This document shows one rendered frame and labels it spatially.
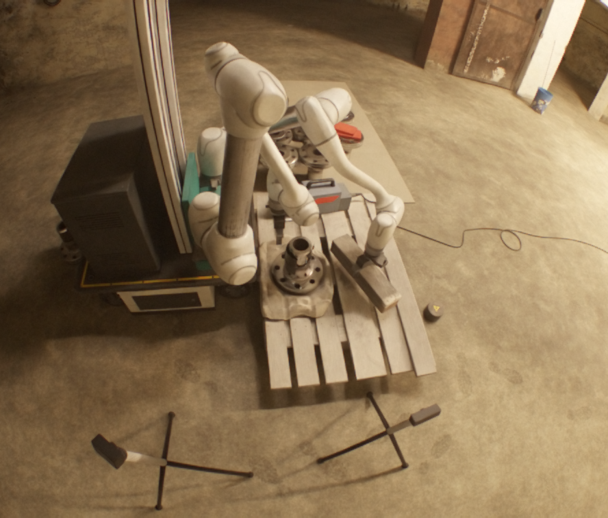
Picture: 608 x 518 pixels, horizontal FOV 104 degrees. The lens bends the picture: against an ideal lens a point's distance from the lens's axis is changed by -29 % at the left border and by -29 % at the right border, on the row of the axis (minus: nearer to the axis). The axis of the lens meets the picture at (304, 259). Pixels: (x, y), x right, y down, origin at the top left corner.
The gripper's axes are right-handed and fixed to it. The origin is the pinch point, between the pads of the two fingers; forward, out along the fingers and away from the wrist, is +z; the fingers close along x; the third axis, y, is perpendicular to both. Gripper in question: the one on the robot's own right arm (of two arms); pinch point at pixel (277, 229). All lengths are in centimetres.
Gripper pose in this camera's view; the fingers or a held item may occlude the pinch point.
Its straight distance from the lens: 157.6
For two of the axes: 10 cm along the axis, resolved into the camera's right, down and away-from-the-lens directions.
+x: 1.6, 8.0, -5.8
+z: -0.9, 5.9, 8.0
